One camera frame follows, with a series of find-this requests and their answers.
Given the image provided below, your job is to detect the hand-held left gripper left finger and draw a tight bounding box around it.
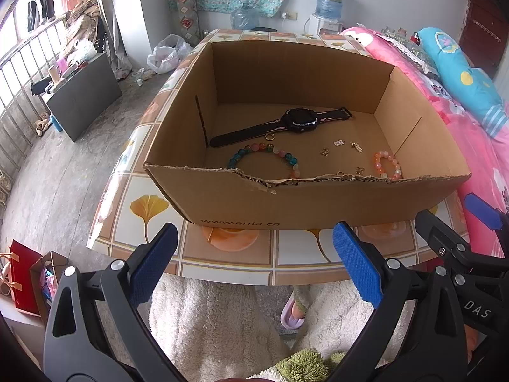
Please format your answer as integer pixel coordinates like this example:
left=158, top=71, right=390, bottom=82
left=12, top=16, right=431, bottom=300
left=43, top=223, right=187, bottom=382

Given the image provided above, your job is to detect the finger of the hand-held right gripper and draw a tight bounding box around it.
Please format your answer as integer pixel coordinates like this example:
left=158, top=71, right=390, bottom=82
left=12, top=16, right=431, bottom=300
left=464, top=193, right=504, bottom=232
left=414, top=209, right=475, bottom=264

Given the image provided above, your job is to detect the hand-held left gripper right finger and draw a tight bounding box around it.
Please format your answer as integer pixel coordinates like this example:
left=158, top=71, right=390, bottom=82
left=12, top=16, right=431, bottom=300
left=326, top=221, right=467, bottom=382

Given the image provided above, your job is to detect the orange pink bead bracelet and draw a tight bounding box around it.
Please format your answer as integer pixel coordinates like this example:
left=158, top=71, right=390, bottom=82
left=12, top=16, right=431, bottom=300
left=371, top=150, right=402, bottom=181

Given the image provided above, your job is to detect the brown cardboard box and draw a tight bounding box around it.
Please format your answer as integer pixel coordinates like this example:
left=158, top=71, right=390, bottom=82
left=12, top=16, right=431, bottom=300
left=143, top=29, right=472, bottom=231

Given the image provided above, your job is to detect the multicolour glass bead bracelet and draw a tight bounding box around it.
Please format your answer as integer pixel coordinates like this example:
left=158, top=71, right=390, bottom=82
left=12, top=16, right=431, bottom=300
left=227, top=143, right=302, bottom=179

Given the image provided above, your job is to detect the pink slipper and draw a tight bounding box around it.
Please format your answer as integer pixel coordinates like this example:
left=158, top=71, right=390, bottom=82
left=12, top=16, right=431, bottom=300
left=280, top=286, right=311, bottom=331

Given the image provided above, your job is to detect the white fluffy garment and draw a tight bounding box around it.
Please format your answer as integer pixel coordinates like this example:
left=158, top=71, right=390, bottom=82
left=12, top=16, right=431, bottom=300
left=148, top=274, right=398, bottom=382

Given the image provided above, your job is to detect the green fuzzy cloth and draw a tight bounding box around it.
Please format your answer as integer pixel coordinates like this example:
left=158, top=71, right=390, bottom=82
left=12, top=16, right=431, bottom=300
left=276, top=348, right=347, bottom=382

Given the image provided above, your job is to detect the brown paper bag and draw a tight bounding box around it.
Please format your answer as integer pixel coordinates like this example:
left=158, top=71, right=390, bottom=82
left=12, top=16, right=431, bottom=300
left=29, top=250, right=73, bottom=316

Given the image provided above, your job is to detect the red paper bag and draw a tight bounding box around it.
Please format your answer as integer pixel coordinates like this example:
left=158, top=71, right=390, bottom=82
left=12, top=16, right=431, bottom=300
left=0, top=239, right=43, bottom=316

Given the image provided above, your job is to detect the blue cartoon bolster pillow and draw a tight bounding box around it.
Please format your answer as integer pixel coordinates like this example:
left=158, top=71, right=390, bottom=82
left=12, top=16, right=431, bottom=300
left=417, top=26, right=509, bottom=138

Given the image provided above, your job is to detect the black smart watch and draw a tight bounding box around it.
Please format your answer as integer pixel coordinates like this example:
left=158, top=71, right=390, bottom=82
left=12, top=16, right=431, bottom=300
left=209, top=107, right=353, bottom=148

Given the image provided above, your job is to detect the lace trimmed cushion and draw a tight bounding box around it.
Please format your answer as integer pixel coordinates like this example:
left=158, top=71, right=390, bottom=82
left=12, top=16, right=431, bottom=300
left=375, top=31, right=441, bottom=77

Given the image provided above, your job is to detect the grey cabinet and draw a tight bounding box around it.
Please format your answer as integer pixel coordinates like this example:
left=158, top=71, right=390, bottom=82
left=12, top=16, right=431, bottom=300
left=45, top=51, right=123, bottom=143

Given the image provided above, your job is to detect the dark brown door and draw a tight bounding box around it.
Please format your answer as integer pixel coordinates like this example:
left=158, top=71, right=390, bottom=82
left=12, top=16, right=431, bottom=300
left=457, top=0, right=509, bottom=85

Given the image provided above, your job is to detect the white plastic bag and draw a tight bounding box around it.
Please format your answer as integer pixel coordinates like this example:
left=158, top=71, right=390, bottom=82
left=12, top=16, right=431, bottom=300
left=146, top=33, right=194, bottom=75

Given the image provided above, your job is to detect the metal balcony railing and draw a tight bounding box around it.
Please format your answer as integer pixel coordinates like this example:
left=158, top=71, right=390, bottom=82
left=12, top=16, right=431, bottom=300
left=0, top=11, right=73, bottom=194

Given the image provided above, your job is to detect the white water dispenser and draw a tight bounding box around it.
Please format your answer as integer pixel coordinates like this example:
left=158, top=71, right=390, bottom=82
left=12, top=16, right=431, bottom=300
left=310, top=13, right=343, bottom=35

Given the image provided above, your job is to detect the grey curtain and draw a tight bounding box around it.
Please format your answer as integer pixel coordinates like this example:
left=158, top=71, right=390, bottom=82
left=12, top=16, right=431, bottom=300
left=93, top=0, right=135, bottom=83

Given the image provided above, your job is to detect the brown patterned clothes pile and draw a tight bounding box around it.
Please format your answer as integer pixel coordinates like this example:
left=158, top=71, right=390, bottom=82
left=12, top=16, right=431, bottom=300
left=63, top=0, right=105, bottom=49

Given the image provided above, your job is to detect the grey patterned pillow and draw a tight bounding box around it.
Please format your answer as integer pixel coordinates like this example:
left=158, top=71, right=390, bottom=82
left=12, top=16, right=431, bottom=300
left=166, top=0, right=204, bottom=45

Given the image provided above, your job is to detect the blue water dispenser bottle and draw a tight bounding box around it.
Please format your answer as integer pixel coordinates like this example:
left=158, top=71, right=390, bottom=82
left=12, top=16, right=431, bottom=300
left=317, top=0, right=346, bottom=20

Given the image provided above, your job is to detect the clear large water bottle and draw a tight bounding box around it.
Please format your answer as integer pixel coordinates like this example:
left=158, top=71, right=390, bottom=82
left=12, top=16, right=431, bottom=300
left=231, top=3, right=261, bottom=31

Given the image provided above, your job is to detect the dark hanging jacket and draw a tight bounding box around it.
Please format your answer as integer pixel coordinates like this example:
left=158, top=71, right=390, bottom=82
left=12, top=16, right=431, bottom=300
left=26, top=0, right=56, bottom=33

